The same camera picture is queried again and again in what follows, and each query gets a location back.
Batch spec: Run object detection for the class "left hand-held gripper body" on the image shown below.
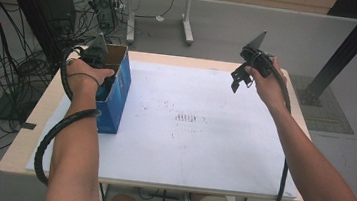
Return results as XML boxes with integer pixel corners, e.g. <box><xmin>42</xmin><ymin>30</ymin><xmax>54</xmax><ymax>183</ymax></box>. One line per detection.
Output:
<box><xmin>79</xmin><ymin>30</ymin><xmax>113</xmax><ymax>71</ymax></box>

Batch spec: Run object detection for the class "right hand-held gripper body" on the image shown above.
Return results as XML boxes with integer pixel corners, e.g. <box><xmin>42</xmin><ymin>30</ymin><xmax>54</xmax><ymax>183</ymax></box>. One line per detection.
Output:
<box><xmin>236</xmin><ymin>28</ymin><xmax>279</xmax><ymax>80</ymax></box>

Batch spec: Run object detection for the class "blue cardboard box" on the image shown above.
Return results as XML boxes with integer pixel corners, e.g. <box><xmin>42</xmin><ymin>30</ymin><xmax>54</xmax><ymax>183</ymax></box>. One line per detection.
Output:
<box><xmin>91</xmin><ymin>42</ymin><xmax>136</xmax><ymax>137</ymax></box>

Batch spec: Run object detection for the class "person's right hand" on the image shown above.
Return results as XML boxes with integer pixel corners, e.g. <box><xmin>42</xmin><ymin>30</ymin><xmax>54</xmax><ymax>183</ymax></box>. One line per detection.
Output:
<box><xmin>240</xmin><ymin>52</ymin><xmax>296</xmax><ymax>116</ymax></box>

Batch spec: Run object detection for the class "person's left hand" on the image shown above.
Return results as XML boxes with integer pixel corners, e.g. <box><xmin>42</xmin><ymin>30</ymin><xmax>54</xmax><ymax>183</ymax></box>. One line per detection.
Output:
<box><xmin>62</xmin><ymin>57</ymin><xmax>117</xmax><ymax>104</ymax></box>

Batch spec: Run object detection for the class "thin black wristband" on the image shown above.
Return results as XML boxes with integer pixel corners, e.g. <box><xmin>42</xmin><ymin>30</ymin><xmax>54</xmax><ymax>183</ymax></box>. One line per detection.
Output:
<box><xmin>66</xmin><ymin>70</ymin><xmax>103</xmax><ymax>88</ymax></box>

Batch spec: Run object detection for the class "black computer tower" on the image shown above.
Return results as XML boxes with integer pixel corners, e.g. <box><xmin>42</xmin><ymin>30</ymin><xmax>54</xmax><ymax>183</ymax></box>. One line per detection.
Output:
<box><xmin>86</xmin><ymin>0</ymin><xmax>121</xmax><ymax>32</ymax></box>

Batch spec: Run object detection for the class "black equipment case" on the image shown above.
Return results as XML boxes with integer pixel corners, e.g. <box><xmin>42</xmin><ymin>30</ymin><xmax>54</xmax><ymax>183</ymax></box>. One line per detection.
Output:
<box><xmin>34</xmin><ymin>0</ymin><xmax>79</xmax><ymax>38</ymax></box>

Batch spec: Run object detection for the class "white background desk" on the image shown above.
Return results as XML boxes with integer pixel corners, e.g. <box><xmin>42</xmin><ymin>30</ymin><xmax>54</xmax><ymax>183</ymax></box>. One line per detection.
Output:
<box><xmin>98</xmin><ymin>0</ymin><xmax>226</xmax><ymax>54</ymax></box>

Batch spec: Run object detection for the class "black tape piece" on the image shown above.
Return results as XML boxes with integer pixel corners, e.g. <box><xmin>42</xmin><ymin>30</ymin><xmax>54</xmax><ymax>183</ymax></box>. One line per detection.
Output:
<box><xmin>20</xmin><ymin>121</ymin><xmax>37</xmax><ymax>131</ymax></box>

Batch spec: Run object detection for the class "black metal stand post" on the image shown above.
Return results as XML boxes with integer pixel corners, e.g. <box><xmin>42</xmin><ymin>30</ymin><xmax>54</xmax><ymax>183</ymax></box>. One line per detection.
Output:
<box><xmin>0</xmin><ymin>0</ymin><xmax>69</xmax><ymax>67</ymax></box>
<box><xmin>299</xmin><ymin>0</ymin><xmax>357</xmax><ymax>111</ymax></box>

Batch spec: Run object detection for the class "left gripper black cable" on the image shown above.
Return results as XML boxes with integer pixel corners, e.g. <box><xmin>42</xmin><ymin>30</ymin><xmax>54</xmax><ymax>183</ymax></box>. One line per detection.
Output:
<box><xmin>31</xmin><ymin>41</ymin><xmax>110</xmax><ymax>192</ymax></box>

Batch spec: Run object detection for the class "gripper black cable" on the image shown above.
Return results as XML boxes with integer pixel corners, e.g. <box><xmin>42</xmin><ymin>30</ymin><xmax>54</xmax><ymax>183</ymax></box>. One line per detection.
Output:
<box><xmin>237</xmin><ymin>51</ymin><xmax>302</xmax><ymax>201</ymax></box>
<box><xmin>31</xmin><ymin>41</ymin><xmax>110</xmax><ymax>192</ymax></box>

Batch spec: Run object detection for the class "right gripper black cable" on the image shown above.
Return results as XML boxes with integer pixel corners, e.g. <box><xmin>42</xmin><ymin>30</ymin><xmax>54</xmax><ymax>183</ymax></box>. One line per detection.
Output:
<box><xmin>237</xmin><ymin>51</ymin><xmax>302</xmax><ymax>201</ymax></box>

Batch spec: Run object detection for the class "black stand base plate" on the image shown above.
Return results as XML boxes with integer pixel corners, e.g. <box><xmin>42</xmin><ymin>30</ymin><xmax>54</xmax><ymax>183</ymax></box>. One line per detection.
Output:
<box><xmin>0</xmin><ymin>91</ymin><xmax>34</xmax><ymax>124</ymax></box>

